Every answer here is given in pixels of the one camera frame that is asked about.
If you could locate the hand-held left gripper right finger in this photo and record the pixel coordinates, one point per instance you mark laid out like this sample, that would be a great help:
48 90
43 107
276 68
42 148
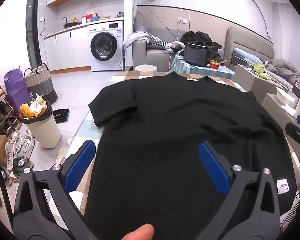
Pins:
212 167

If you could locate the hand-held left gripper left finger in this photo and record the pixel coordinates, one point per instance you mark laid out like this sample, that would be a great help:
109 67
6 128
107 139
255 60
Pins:
80 165

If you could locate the black knit t-shirt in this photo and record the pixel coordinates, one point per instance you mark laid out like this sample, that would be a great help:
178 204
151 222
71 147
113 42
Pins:
165 130

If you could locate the grey white clothes heap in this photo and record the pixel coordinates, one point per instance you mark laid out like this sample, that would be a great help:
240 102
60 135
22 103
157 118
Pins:
140 36

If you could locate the person's left hand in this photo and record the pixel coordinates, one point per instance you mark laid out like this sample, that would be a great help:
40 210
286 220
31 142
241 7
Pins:
138 233

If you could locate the white bowl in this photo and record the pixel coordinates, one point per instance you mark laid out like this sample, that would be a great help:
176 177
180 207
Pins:
285 97

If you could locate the beige storage box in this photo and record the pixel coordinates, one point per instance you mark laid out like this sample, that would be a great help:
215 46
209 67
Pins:
252 85
275 107

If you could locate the cream trash bin black bag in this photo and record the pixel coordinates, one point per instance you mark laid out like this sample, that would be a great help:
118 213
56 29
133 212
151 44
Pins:
45 132

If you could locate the black floor tray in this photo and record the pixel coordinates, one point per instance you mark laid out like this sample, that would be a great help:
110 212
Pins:
61 115

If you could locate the grey duvet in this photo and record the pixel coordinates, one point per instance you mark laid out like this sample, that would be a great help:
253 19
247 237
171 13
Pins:
285 68

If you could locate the group of sneakers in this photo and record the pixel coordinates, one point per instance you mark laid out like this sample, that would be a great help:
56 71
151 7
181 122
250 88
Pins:
18 147

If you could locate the green toys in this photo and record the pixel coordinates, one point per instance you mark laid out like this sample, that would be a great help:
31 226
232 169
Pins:
260 70

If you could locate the blue pillow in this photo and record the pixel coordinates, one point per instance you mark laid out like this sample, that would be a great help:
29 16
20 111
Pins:
246 55

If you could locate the woven laundry basket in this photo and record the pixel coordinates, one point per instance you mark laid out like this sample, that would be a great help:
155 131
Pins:
40 85

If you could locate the wooden shoe rack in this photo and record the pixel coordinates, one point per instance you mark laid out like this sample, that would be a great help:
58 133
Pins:
5 110

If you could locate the purple bag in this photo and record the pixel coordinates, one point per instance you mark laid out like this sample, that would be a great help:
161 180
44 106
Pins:
15 90

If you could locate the teal striped side table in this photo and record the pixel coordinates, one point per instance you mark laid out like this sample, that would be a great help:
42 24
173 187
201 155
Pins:
190 70

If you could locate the checkered tablecloth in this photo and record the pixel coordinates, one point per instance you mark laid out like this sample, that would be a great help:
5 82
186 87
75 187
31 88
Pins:
130 76

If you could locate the red bowl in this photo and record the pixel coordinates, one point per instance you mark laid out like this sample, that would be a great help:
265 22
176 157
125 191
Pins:
213 65

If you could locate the grey bed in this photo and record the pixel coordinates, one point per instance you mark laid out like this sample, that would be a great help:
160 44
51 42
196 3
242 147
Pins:
245 37

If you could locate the white kitchen base cabinets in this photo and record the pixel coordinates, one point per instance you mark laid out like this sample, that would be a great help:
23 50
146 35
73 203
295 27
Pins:
65 50

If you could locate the round white stool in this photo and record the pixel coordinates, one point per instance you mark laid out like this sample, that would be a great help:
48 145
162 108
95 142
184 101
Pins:
146 68

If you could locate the white washing machine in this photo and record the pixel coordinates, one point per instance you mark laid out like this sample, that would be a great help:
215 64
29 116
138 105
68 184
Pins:
105 45

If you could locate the grey sofa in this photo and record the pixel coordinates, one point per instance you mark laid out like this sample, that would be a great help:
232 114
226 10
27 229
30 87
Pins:
155 55

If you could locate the white hoodie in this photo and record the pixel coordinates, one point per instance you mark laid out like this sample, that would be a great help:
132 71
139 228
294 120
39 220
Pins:
173 46

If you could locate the black jacket pile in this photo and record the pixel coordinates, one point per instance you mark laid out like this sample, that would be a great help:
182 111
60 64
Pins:
202 37

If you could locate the black sink with faucet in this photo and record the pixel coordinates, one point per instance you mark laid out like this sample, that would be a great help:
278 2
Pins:
70 25

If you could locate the dark door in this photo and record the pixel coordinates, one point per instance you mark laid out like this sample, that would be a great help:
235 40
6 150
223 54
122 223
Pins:
32 30

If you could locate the red blue box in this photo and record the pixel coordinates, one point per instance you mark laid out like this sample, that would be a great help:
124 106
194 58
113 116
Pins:
91 18

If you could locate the wall socket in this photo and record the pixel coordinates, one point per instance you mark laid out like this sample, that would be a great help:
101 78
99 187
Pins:
182 20

